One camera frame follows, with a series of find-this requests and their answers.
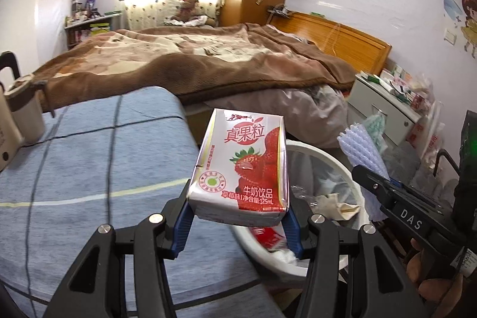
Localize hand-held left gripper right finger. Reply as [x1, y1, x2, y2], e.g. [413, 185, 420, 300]
[281, 208, 429, 318]

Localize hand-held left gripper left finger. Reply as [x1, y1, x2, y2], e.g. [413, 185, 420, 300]
[43, 178, 194, 318]

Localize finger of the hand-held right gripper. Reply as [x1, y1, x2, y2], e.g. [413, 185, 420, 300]
[352, 165, 405, 203]

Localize white tissue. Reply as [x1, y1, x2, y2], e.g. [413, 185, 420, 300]
[278, 249, 310, 266]

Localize white round trash bin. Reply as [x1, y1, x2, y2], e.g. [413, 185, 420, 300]
[231, 140, 370, 277]

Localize strawberry print drink carton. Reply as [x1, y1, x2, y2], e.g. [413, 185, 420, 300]
[186, 108, 290, 228]

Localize person's right hand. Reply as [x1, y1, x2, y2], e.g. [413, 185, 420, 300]
[406, 239, 466, 303]

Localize green printed plastic bag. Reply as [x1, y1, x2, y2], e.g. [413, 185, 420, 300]
[360, 109, 390, 151]

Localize clear plastic bag with packets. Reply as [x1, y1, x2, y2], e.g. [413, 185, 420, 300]
[388, 98, 448, 188]

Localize white nightstand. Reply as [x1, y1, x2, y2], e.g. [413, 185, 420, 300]
[345, 72, 423, 151]

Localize pile of small boxes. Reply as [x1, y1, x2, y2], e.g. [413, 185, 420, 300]
[380, 66, 436, 114]

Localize pale pink bed sheet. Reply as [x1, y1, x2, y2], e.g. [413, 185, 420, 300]
[186, 83, 349, 149]

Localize wooden bed headboard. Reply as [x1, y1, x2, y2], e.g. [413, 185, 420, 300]
[268, 12, 393, 76]

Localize bed with brown blanket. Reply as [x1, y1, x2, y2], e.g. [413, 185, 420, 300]
[32, 24, 356, 114]

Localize beige mug with brown band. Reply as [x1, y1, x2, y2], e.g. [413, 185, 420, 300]
[4, 74, 56, 145]

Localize cream electric kettle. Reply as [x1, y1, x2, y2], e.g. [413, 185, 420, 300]
[0, 50, 25, 173]

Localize power strip on headboard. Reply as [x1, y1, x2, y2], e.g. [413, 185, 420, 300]
[266, 3, 293, 18]

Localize brown teddy bear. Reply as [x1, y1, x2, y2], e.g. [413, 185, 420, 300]
[169, 0, 217, 27]

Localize cluttered desk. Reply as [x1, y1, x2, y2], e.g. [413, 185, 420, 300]
[64, 10, 123, 50]

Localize black power cable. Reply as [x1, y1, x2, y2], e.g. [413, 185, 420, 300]
[20, 115, 183, 149]

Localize white charging cable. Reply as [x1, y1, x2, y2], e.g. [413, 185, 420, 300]
[324, 24, 341, 54]

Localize cartoon girl wall sticker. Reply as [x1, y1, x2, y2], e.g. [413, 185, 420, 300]
[460, 0, 477, 60]

